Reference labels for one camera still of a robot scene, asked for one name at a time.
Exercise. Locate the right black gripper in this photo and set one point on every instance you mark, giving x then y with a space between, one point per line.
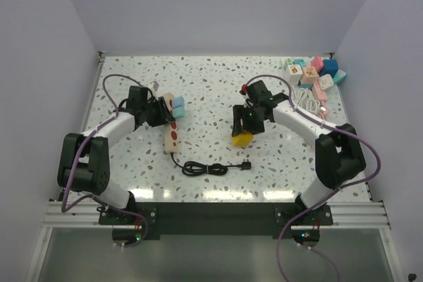
240 111

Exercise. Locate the aluminium front rail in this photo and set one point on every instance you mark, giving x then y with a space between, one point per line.
344 215

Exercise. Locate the pink cube adapter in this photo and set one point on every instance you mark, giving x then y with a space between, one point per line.
317 63

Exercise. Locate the dark blue cube adapter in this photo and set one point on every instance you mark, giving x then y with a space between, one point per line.
330 67

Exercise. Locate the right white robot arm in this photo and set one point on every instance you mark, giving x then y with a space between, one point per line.
338 154

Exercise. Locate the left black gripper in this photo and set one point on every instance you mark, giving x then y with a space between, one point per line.
164 116

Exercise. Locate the peach starfish cube adapter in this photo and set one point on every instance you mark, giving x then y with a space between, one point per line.
309 76

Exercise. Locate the light blue cube plug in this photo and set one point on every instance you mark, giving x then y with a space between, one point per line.
178 102

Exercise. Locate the white green cube adapter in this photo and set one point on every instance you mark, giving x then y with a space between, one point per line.
286 64

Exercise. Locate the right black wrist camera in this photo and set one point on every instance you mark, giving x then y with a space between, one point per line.
256 92

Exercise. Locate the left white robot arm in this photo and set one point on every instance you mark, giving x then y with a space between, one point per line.
84 166

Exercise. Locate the white cartoon cube adapter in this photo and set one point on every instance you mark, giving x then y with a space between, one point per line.
293 73

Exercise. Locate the white pink power strip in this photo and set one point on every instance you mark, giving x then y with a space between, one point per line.
320 87

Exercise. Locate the yellow cube plug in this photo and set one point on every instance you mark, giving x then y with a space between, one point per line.
242 140

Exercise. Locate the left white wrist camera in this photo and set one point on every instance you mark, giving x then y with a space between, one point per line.
154 87

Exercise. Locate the beige red power strip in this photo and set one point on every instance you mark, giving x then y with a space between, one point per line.
170 133

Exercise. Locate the teal cube plug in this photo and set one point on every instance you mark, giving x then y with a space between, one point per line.
179 112

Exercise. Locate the teal flat power strip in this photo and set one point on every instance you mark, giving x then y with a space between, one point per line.
339 76

